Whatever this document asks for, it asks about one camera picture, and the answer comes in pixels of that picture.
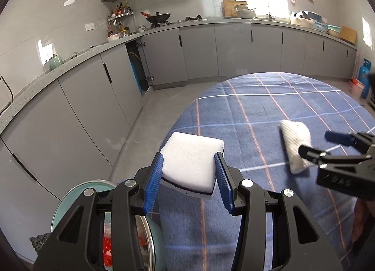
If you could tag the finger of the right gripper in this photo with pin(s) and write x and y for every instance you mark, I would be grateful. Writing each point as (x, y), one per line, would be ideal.
(360, 141)
(326, 160)

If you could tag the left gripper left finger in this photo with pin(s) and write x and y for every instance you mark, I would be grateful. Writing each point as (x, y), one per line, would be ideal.
(76, 241)

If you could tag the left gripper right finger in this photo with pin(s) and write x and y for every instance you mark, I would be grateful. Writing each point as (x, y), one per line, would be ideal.
(299, 243)

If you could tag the red plastic bag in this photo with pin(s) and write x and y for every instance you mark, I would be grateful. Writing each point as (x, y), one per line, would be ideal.
(107, 247)

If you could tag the white ribbed cloth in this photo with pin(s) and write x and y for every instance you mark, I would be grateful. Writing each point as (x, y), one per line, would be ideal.
(295, 134)

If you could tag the dark grey knitted cloth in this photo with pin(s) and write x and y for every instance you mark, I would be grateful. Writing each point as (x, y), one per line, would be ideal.
(39, 241)

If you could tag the white black sponge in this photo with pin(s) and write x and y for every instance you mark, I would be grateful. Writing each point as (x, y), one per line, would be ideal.
(188, 164)

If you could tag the teal trash bin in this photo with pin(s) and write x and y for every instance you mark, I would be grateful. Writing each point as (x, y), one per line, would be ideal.
(148, 232)

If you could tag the person right hand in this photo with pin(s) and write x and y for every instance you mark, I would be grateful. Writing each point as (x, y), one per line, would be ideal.
(363, 209)

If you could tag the red white waste bucket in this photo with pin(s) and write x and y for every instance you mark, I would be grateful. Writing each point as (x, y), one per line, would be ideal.
(356, 88)

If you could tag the blue plaid tablecloth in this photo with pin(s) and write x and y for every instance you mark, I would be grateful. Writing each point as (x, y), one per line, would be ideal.
(245, 112)

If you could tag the blue gas cylinder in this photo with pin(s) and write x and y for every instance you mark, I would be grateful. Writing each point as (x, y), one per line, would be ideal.
(363, 77)

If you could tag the brown board on counter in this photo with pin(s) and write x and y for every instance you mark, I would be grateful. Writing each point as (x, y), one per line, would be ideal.
(348, 34)

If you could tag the grey lower cabinets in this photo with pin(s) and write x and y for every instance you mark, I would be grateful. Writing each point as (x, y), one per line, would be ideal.
(70, 126)

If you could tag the white pot with lid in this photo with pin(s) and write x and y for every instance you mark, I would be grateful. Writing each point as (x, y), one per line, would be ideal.
(245, 13)

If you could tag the wooden cutting board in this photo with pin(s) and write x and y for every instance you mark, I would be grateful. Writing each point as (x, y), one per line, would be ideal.
(229, 8)

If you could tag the green kettle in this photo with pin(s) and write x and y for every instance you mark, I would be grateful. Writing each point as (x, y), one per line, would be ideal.
(55, 61)

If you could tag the black wok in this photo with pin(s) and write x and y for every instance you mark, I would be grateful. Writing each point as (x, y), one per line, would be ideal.
(157, 18)

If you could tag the metal spice rack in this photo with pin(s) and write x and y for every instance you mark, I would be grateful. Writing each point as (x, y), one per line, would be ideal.
(119, 20)

